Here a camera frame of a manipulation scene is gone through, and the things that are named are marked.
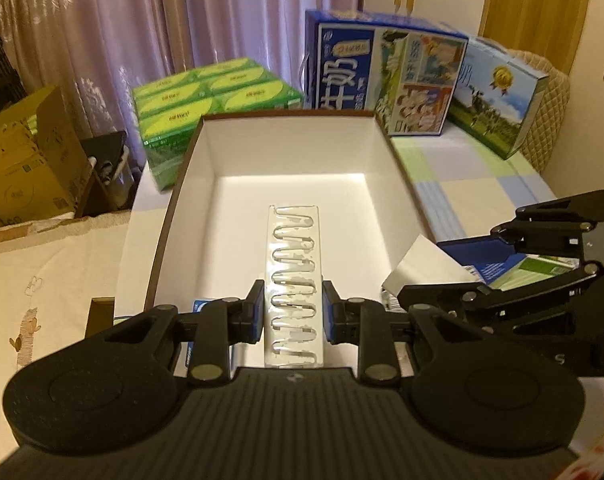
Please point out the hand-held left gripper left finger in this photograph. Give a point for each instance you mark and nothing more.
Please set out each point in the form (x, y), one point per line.
(256, 310)

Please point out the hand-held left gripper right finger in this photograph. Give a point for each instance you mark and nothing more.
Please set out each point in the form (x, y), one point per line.
(328, 310)

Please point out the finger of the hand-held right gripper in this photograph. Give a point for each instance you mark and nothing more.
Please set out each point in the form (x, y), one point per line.
(482, 305)
(557, 230)

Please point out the green medicine box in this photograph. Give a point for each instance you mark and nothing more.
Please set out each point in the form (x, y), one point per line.
(537, 272)

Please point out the clear blister tray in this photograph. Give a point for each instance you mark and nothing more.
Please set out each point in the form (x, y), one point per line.
(294, 260)

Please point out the blue medicine box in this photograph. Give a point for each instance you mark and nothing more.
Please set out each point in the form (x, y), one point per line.
(432, 265)

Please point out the brown shoe box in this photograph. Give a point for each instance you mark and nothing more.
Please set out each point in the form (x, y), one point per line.
(282, 200)

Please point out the beige quilted chair cushion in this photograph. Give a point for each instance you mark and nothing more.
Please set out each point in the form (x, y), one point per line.
(552, 110)

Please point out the red printed package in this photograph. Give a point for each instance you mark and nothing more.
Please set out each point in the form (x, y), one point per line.
(597, 460)

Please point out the green and blue milk carton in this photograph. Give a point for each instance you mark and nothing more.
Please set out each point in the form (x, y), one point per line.
(497, 105)

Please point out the green tissue multipack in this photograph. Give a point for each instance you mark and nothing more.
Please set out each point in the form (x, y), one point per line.
(202, 105)

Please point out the cream cartoon bedsheet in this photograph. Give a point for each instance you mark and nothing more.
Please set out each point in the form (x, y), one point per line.
(42, 270)

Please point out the yellow curtain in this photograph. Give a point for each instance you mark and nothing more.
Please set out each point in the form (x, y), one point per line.
(532, 0)

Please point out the blue printed milk carton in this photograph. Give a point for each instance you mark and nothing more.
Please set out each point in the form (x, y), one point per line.
(362, 70)

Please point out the open cardboard box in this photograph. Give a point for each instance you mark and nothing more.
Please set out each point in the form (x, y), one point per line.
(27, 160)

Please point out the pink sheer curtain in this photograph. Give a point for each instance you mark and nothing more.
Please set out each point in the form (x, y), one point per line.
(157, 20)

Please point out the black folding rack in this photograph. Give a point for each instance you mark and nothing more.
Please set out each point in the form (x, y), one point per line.
(2, 55)

